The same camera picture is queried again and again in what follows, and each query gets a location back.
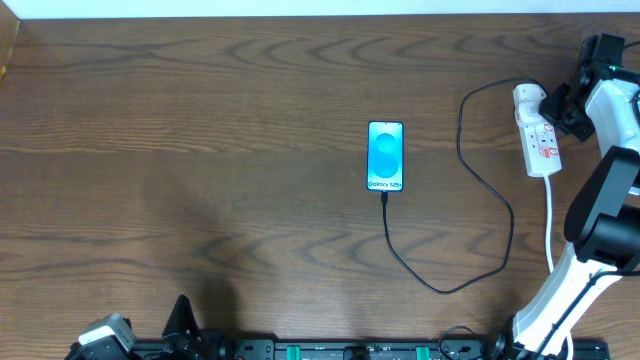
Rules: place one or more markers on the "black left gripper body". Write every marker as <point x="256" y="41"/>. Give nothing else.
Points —
<point x="176" y="342"/>

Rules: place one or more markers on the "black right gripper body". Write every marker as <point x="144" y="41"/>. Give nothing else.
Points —
<point x="570" y="115"/>

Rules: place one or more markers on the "blue smartphone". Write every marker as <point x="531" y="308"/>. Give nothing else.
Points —
<point x="385" y="156"/>

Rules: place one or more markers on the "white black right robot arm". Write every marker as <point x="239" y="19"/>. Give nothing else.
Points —
<point x="601" y="230"/>

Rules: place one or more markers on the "white USB charger adapter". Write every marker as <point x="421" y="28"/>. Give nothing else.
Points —
<point x="527" y="101"/>

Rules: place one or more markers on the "white power strip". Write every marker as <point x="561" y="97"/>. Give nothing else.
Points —
<point x="540" y="150"/>

